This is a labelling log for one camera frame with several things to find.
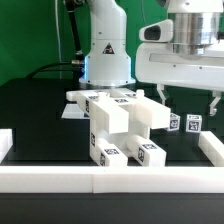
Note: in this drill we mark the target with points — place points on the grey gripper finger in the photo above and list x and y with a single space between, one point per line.
217 96
162 93

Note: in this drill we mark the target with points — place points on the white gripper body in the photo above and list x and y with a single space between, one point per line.
157 64

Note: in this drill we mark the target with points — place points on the white chair back part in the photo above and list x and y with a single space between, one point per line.
113 109

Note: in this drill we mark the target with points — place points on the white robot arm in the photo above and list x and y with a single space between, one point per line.
186 49

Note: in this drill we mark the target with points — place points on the white paper tag sheet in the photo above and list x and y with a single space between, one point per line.
73 111

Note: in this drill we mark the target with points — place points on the white left fence wall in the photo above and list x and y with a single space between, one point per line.
6 142

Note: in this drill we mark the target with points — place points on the white front fence wall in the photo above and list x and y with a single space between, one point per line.
93 179

